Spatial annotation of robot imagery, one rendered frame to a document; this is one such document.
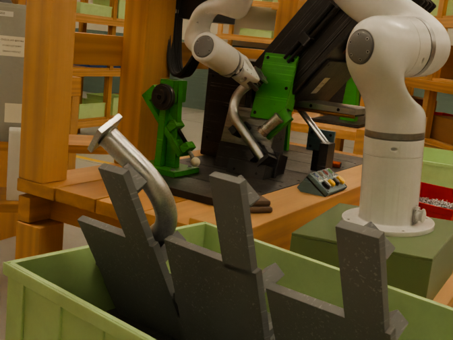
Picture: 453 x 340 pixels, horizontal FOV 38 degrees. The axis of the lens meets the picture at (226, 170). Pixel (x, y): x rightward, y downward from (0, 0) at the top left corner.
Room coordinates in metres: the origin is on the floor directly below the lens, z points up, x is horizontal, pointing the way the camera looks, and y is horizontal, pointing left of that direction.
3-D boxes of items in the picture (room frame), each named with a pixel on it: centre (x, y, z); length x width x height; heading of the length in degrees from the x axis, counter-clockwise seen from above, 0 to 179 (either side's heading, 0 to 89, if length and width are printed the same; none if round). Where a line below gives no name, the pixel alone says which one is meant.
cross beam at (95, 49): (2.35, 0.20, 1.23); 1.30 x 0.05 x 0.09; 150
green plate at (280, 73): (2.07, -0.14, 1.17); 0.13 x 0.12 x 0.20; 150
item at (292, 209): (2.03, -0.36, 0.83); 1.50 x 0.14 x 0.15; 150
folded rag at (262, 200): (1.55, -0.06, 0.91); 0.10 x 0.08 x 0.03; 110
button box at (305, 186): (1.86, -0.28, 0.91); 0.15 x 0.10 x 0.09; 150
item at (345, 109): (2.19, -0.25, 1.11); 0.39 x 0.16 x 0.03; 60
